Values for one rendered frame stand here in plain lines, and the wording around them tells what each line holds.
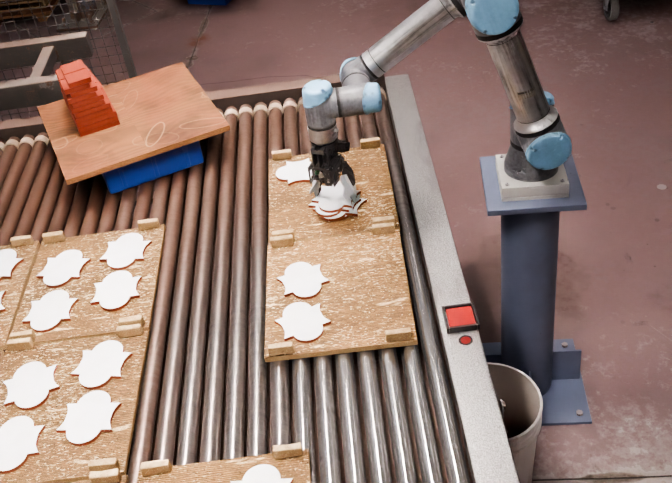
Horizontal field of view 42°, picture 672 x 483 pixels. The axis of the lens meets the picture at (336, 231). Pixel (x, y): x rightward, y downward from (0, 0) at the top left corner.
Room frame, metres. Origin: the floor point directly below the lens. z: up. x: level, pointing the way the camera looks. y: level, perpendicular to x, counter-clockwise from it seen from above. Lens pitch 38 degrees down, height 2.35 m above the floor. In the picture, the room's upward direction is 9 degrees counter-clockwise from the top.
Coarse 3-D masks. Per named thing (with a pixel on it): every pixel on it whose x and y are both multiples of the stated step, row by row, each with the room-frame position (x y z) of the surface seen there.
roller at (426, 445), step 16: (368, 128) 2.32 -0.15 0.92; (400, 352) 1.37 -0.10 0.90; (416, 352) 1.35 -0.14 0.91; (416, 368) 1.30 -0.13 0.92; (416, 384) 1.25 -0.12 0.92; (416, 400) 1.21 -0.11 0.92; (416, 416) 1.17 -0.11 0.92; (416, 432) 1.13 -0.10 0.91; (432, 432) 1.13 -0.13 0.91; (432, 448) 1.08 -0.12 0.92; (432, 464) 1.04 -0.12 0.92; (432, 480) 1.01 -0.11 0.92
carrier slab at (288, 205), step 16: (272, 160) 2.20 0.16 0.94; (288, 160) 2.18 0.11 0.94; (352, 160) 2.13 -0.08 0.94; (368, 160) 2.12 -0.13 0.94; (384, 160) 2.10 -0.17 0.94; (272, 176) 2.11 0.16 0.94; (368, 176) 2.04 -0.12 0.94; (384, 176) 2.02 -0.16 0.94; (272, 192) 2.03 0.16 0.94; (288, 192) 2.02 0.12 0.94; (304, 192) 2.01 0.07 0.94; (368, 192) 1.96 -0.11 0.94; (384, 192) 1.95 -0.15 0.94; (272, 208) 1.95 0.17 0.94; (288, 208) 1.94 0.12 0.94; (304, 208) 1.93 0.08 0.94; (368, 208) 1.89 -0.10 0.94; (384, 208) 1.87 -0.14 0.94; (272, 224) 1.88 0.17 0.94; (288, 224) 1.87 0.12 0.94; (304, 224) 1.86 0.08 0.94; (320, 224) 1.85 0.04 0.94; (336, 224) 1.84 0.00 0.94; (352, 224) 1.83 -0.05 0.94; (368, 224) 1.81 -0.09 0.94
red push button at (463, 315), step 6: (468, 306) 1.46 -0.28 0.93; (450, 312) 1.45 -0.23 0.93; (456, 312) 1.44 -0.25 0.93; (462, 312) 1.44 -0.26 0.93; (468, 312) 1.44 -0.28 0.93; (450, 318) 1.43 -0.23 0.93; (456, 318) 1.42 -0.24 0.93; (462, 318) 1.42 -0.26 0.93; (468, 318) 1.42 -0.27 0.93; (450, 324) 1.41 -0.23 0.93; (456, 324) 1.41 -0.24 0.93; (462, 324) 1.40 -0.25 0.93
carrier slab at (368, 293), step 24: (312, 240) 1.78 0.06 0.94; (336, 240) 1.77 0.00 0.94; (360, 240) 1.75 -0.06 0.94; (384, 240) 1.74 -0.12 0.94; (288, 264) 1.70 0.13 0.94; (312, 264) 1.69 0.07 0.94; (336, 264) 1.67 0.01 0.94; (360, 264) 1.66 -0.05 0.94; (384, 264) 1.64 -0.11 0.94; (336, 288) 1.58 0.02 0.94; (360, 288) 1.57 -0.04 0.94; (384, 288) 1.56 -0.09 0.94; (408, 288) 1.54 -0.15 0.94; (336, 312) 1.50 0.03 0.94; (360, 312) 1.49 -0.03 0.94; (384, 312) 1.47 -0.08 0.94; (408, 312) 1.46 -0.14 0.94; (336, 336) 1.42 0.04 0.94; (360, 336) 1.41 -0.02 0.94; (384, 336) 1.40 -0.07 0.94
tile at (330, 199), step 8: (320, 192) 1.94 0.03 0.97; (328, 192) 1.93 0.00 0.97; (336, 192) 1.93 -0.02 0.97; (360, 192) 1.92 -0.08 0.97; (312, 200) 1.91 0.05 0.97; (320, 200) 1.90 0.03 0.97; (328, 200) 1.90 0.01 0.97; (336, 200) 1.89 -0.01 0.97; (344, 200) 1.89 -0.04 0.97; (320, 208) 1.87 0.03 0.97; (328, 208) 1.86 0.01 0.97; (336, 208) 1.85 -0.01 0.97
